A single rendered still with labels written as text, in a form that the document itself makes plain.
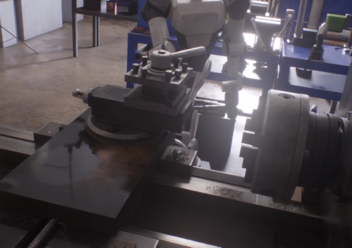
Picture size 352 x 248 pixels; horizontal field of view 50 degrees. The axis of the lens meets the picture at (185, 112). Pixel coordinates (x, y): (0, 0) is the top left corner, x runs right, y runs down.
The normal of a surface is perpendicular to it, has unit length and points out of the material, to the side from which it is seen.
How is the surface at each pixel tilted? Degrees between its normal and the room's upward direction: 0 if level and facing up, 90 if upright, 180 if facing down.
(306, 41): 90
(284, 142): 60
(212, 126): 90
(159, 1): 47
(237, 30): 107
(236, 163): 0
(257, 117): 34
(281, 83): 90
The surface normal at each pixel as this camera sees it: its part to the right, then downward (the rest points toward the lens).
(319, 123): 0.01, -0.73
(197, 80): -0.09, -0.49
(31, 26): 0.97, 0.18
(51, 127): 0.09, -0.91
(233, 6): 0.14, 0.68
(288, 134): -0.12, -0.26
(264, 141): -0.17, -0.06
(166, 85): -0.26, 0.38
